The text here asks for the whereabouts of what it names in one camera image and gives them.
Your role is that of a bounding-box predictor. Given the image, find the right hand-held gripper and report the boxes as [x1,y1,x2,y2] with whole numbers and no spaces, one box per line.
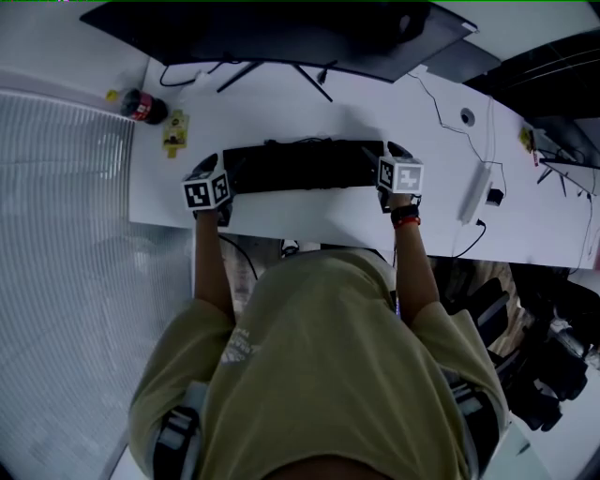
[359,139,426,215]

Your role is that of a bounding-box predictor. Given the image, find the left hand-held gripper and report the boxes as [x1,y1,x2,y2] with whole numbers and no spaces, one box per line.
[181,153,248,229]

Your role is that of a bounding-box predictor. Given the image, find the black keyboard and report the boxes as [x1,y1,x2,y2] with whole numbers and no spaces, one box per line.
[221,138,386,196]

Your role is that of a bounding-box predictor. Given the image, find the person's right forearm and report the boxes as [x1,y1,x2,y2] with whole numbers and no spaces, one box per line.
[390,191,443,330]

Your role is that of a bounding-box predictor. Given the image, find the person's left forearm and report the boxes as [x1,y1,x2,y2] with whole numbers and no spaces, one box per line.
[192,208,236,325]

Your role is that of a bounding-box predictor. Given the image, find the yellow snack packet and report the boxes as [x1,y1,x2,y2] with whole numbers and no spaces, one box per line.
[161,108,191,160]

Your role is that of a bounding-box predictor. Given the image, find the black smartwatch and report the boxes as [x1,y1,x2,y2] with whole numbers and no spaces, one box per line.
[389,203,422,224]

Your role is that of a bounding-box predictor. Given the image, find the white power strip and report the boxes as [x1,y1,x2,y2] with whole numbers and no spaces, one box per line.
[456,160,495,227]

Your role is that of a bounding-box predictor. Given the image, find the cola bottle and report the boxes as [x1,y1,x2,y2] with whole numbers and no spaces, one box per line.
[104,87,170,127]

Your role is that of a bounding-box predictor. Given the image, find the black monitor stand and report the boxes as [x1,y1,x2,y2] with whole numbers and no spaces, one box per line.
[216,60,335,104]

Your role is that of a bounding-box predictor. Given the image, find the grey desk divider panel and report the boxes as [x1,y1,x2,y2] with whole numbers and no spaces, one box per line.
[423,38,503,83]

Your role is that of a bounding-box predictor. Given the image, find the black computer monitor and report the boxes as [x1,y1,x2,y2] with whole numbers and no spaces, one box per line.
[79,1,480,85]

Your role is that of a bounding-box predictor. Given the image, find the black side monitor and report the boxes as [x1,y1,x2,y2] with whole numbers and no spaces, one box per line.
[528,113,600,199]

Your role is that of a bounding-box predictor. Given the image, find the olive t-shirt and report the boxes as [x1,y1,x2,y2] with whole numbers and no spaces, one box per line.
[128,247,510,480]

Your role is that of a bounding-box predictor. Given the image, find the thin black desk cable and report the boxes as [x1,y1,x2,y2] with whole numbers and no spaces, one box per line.
[406,69,508,189]

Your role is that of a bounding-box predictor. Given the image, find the black cables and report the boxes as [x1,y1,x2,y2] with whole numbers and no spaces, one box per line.
[262,134,339,147]

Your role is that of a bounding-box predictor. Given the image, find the white blind cord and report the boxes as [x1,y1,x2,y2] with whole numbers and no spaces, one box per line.
[486,93,497,166]

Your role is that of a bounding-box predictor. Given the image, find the black monitor cable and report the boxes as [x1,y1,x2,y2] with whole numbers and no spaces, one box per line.
[158,57,227,89]

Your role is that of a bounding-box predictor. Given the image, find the black power cable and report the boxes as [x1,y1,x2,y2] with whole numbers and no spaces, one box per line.
[451,217,489,260]

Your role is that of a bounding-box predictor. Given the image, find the black shoulder strap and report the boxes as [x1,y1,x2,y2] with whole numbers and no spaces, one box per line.
[151,404,203,480]
[448,381,502,475]

